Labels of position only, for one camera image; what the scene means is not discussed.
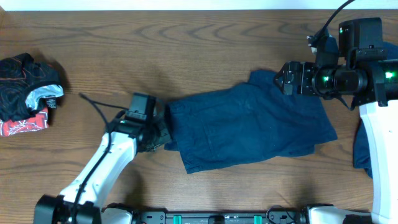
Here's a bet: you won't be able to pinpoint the red patterned folded garment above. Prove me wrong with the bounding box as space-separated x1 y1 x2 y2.
1 108 49 137

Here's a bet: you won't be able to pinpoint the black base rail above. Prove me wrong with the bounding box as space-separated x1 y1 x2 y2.
102 203 373 224

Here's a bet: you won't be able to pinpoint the navy blue garment pile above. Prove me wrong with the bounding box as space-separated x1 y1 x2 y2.
352 40 398 179

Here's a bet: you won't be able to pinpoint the black patterned folded garment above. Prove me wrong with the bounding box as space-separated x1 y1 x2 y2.
1 53 64 121

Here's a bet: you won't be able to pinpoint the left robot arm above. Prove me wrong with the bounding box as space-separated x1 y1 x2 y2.
34 108 170 223

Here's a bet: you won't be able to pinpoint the navy blue shorts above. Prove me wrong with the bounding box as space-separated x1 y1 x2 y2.
165 70 338 174

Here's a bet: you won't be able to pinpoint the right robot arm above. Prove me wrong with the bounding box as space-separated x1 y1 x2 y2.
274 17 397 223

